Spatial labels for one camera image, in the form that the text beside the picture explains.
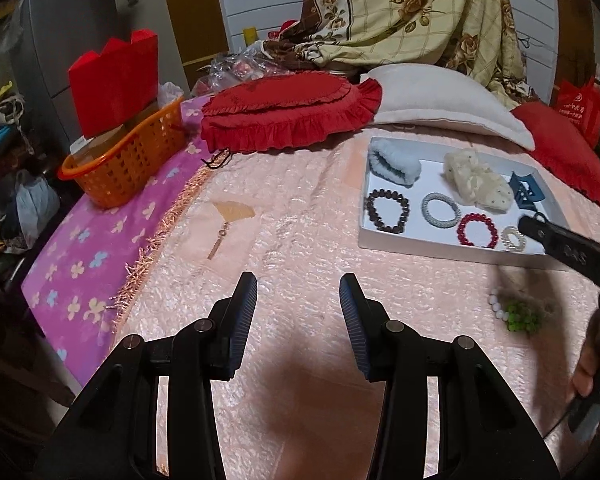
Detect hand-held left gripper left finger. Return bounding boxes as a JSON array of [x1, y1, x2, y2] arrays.
[[35, 272, 258, 480]]

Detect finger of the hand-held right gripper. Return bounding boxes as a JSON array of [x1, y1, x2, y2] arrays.
[[517, 214, 600, 296]]

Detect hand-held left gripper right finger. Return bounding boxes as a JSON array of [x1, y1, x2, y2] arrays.
[[340, 273, 561, 480]]

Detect pearl bead bracelet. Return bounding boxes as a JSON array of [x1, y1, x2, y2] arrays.
[[500, 225, 531, 253]]

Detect blue hair claw clip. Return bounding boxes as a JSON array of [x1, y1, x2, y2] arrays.
[[509, 171, 547, 212]]

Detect white and green bead bracelet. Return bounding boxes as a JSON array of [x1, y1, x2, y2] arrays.
[[487, 287, 546, 333]]

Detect red bead bracelet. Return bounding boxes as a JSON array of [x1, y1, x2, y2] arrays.
[[456, 213, 500, 249]]

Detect cream polka dot scrunchie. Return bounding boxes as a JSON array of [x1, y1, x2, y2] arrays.
[[442, 148, 513, 212]]

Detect dark brown bead bracelet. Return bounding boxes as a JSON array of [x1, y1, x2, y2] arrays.
[[365, 188, 411, 234]]

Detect grey woven hair tie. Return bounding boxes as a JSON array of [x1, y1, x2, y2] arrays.
[[421, 192, 462, 228]]

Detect white shallow cardboard box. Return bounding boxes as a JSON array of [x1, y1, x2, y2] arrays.
[[357, 136, 571, 272]]

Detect light blue fluffy scrunchie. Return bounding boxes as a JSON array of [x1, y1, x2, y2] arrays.
[[367, 138, 423, 190]]

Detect person's right hand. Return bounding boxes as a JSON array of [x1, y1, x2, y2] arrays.
[[571, 305, 600, 401]]

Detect red fringed cushion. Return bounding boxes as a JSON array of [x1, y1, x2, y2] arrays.
[[510, 101, 600, 209]]

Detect pink textured mat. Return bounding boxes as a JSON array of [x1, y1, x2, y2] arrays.
[[112, 125, 600, 480]]

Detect red shopping bag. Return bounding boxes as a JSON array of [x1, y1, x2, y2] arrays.
[[555, 78, 600, 148]]

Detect purple flowered bed sheet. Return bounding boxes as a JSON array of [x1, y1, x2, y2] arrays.
[[21, 97, 216, 386]]

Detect beige pillow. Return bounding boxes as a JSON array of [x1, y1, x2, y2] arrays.
[[360, 64, 536, 152]]

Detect orange plastic basket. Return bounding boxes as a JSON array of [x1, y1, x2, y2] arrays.
[[57, 95, 186, 210]]

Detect red ruffled cushion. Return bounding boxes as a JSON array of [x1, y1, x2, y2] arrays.
[[200, 71, 383, 153]]

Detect white plastic bag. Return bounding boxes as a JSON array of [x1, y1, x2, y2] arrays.
[[15, 170, 61, 251]]

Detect clear plastic bags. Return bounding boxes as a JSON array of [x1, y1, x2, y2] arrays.
[[207, 42, 281, 96]]

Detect red paper bag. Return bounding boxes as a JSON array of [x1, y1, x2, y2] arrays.
[[69, 30, 160, 138]]

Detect floral yellow blanket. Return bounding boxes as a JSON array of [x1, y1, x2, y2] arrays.
[[262, 0, 528, 98]]

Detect grey refrigerator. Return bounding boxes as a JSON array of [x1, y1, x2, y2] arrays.
[[10, 0, 186, 151]]

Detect black cord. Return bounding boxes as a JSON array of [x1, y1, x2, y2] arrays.
[[202, 149, 232, 170]]

